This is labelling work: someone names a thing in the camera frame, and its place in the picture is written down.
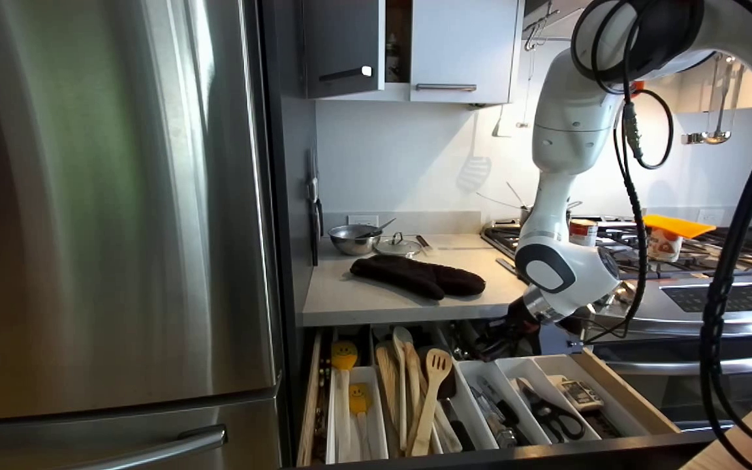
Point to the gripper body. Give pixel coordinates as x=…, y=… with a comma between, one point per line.
x=521, y=324

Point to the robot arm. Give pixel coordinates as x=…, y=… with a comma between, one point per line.
x=568, y=124

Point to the black scissors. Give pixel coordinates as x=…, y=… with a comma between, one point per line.
x=549, y=412

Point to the drawer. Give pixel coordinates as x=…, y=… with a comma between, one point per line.
x=617, y=398

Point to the white drawer organizer tray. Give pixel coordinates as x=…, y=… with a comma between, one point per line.
x=601, y=418

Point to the white kitchen timer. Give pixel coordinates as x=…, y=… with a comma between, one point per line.
x=578, y=393

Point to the wooden slotted spatula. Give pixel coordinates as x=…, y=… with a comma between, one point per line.
x=437, y=372

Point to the tin can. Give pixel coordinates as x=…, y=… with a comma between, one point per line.
x=583, y=234

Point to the dark brown oven mitt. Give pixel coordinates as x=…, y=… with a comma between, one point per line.
x=415, y=275

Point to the heap of wooden spoons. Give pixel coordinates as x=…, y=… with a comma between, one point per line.
x=405, y=385

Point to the glass pot lid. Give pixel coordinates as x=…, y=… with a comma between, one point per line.
x=398, y=247

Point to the white slotted spatula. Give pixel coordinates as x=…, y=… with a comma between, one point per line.
x=474, y=173

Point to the white printed tub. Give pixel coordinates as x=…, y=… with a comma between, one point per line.
x=664, y=247

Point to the metal spoon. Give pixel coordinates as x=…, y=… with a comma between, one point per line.
x=376, y=230

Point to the stove range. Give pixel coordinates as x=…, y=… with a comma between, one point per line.
x=696, y=294

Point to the small yellow smiley spatula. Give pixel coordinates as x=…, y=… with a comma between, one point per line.
x=359, y=398

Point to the large yellow smiley spatula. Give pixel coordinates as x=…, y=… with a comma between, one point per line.
x=344, y=356

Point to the narrow white organizer tray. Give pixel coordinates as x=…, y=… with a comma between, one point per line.
x=376, y=431

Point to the metal bowl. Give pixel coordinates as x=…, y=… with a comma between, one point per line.
x=352, y=241

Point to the metal ladle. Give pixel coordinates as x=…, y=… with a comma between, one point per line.
x=717, y=136

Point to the white cabinet door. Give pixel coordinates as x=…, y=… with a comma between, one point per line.
x=464, y=39

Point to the metal hanging hooks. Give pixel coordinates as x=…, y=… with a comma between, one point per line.
x=539, y=29

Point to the dark cabinet door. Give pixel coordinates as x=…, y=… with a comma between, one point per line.
x=343, y=39

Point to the stainless steel refrigerator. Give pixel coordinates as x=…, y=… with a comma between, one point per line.
x=115, y=215

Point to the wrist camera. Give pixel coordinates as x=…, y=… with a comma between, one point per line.
x=560, y=339

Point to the wall socket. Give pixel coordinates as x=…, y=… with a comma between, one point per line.
x=363, y=220

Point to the knives on wall strip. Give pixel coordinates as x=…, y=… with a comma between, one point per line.
x=314, y=209

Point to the wall cabinet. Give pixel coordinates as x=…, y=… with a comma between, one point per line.
x=415, y=52

